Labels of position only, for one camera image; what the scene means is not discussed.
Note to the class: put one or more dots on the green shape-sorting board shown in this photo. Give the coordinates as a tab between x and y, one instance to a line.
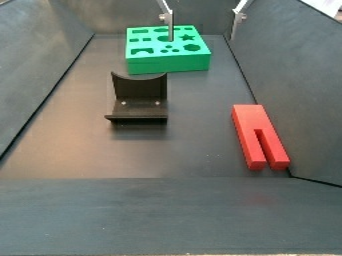
153	54

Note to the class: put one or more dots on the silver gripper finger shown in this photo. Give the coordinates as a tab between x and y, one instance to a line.
240	16
166	16

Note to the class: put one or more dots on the red double-square block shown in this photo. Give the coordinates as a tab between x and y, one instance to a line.
261	143

